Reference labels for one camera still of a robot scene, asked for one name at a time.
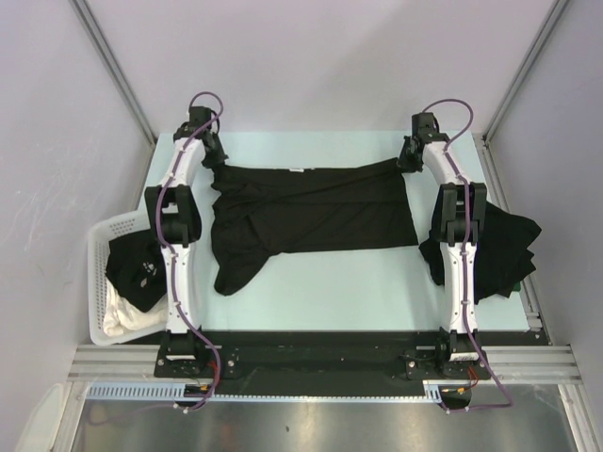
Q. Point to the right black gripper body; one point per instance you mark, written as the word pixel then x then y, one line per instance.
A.
pixel 407 160

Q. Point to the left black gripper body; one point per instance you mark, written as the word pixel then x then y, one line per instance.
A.
pixel 214 156

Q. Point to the black printed t shirt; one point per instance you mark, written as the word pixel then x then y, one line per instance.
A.
pixel 261 213

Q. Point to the white plastic basket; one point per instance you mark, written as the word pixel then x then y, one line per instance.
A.
pixel 99 237

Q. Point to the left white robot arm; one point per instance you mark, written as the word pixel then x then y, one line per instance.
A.
pixel 175 219

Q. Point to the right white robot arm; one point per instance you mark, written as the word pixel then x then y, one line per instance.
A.
pixel 457 223

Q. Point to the stack of folded black shirts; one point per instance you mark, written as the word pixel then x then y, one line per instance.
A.
pixel 503 258

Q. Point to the black shirt in basket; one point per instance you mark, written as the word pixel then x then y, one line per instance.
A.
pixel 136 269

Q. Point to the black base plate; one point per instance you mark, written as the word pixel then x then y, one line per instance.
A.
pixel 319 363

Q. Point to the right cable duct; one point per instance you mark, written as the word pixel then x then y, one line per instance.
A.
pixel 449 392

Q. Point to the cable duct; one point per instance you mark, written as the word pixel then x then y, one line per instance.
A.
pixel 139 391
pixel 449 392

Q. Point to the left cable duct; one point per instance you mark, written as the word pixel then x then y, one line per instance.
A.
pixel 139 391

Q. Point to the left aluminium frame rail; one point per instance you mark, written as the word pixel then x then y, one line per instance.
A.
pixel 114 363

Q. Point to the aluminium frame rail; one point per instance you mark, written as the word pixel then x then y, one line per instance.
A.
pixel 114 363
pixel 533 365

